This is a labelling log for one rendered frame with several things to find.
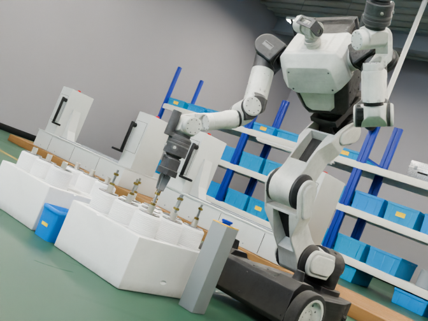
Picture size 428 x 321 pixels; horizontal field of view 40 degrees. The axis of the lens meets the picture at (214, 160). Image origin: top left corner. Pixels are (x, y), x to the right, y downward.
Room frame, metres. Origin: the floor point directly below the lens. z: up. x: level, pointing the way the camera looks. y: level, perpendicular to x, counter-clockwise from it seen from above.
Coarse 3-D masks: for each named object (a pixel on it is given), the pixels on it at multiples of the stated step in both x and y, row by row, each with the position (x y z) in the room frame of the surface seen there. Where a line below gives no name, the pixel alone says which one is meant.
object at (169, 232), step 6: (162, 222) 2.05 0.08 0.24; (168, 222) 2.05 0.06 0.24; (174, 222) 2.06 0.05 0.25; (162, 228) 2.05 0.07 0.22; (168, 228) 2.05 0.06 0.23; (174, 228) 2.05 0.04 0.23; (180, 228) 2.07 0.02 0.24; (156, 234) 2.06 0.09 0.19; (162, 234) 2.05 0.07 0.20; (168, 234) 2.05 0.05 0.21; (174, 234) 2.05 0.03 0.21; (180, 234) 2.09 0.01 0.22; (162, 240) 2.05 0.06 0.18; (168, 240) 2.05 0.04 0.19; (174, 240) 2.06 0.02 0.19
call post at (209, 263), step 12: (216, 228) 2.01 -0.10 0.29; (228, 228) 1.99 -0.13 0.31; (204, 240) 2.03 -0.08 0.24; (216, 240) 2.00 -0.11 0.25; (228, 240) 2.01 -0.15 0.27; (204, 252) 2.02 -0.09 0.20; (216, 252) 1.99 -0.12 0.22; (228, 252) 2.03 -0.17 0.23; (204, 264) 2.00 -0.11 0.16; (216, 264) 2.00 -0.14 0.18; (192, 276) 2.02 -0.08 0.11; (204, 276) 1.99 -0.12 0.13; (216, 276) 2.02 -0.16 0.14; (192, 288) 2.01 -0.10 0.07; (204, 288) 2.00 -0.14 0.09; (180, 300) 2.03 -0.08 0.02; (192, 300) 2.00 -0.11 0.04; (204, 300) 2.02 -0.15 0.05; (192, 312) 1.99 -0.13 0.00; (204, 312) 2.04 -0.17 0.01
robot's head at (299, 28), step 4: (300, 16) 2.16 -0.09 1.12; (296, 20) 2.16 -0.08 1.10; (304, 20) 2.14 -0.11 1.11; (308, 20) 2.13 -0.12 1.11; (292, 24) 2.18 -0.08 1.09; (296, 24) 2.16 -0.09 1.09; (296, 28) 2.16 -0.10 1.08; (300, 28) 2.15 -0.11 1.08; (304, 28) 2.13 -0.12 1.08; (300, 32) 2.16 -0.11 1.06; (304, 32) 2.14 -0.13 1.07; (308, 32) 2.11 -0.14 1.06; (308, 36) 2.15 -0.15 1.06; (304, 40) 2.19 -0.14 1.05; (308, 40) 2.16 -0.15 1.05; (312, 40) 2.15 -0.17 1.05; (316, 40) 2.16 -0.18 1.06; (308, 44) 2.16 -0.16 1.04; (312, 44) 2.16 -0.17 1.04
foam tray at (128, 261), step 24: (72, 216) 2.13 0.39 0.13; (96, 216) 2.05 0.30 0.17; (72, 240) 2.10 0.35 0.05; (96, 240) 2.02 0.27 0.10; (120, 240) 1.95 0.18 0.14; (144, 240) 1.92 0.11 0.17; (96, 264) 1.99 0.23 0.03; (120, 264) 1.92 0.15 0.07; (144, 264) 1.95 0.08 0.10; (168, 264) 2.03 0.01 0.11; (192, 264) 2.12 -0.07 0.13; (120, 288) 1.91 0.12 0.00; (144, 288) 1.98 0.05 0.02; (168, 288) 2.07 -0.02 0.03
